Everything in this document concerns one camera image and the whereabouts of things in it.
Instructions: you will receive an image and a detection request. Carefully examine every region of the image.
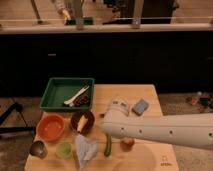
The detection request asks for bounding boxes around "green pepper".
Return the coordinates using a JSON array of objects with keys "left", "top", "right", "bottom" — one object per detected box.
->
[{"left": 104, "top": 134, "right": 112, "bottom": 157}]

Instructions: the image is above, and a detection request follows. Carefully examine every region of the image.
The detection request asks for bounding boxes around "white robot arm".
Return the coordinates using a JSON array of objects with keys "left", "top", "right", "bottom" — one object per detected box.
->
[{"left": 102, "top": 98, "right": 213, "bottom": 150}]

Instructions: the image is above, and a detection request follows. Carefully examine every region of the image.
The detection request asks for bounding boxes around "dark brown bowl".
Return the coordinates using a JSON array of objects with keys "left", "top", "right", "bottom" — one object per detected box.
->
[{"left": 70, "top": 111, "right": 95, "bottom": 135}]

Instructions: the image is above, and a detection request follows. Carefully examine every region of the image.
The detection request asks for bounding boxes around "yellow item in bowl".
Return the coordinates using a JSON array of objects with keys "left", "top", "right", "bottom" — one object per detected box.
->
[{"left": 77, "top": 116, "right": 88, "bottom": 132}]

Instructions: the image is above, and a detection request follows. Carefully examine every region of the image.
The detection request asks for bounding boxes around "red bowl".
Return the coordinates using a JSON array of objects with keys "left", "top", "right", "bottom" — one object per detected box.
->
[{"left": 36, "top": 115, "right": 65, "bottom": 142}]

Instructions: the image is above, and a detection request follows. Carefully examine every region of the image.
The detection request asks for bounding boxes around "dark brown item in tray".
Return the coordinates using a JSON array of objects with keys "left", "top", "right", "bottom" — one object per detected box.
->
[{"left": 69, "top": 92, "right": 90, "bottom": 107}]

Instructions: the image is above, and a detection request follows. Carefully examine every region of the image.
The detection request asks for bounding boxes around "blue sponge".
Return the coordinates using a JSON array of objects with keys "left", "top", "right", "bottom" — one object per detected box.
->
[{"left": 132, "top": 99, "right": 149, "bottom": 116}]

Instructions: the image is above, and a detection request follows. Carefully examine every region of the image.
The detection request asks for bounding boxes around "white plastic spoon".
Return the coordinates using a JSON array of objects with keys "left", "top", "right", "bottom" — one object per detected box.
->
[{"left": 63, "top": 86, "right": 89, "bottom": 107}]

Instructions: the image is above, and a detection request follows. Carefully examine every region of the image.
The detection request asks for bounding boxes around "green plastic tray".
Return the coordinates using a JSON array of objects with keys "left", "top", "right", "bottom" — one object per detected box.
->
[{"left": 40, "top": 78, "right": 94, "bottom": 112}]

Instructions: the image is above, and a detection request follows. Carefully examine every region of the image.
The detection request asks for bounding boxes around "red tomato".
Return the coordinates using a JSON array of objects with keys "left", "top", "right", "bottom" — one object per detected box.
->
[{"left": 121, "top": 138, "right": 135, "bottom": 147}]

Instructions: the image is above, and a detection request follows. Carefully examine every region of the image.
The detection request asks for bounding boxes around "light blue cloth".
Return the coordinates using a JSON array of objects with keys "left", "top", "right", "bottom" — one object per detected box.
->
[{"left": 75, "top": 134, "right": 98, "bottom": 169}]

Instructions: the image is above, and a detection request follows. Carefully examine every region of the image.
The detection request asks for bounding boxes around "small green cup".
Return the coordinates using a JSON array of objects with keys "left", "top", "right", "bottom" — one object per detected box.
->
[{"left": 55, "top": 142, "right": 71, "bottom": 159}]

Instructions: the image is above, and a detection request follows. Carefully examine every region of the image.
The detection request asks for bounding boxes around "black tripod stand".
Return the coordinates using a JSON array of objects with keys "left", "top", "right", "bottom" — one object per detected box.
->
[{"left": 0, "top": 102, "right": 36, "bottom": 137}]

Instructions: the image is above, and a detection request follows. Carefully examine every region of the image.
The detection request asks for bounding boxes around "metal cup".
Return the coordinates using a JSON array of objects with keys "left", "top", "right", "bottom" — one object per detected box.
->
[{"left": 29, "top": 141, "right": 47, "bottom": 159}]

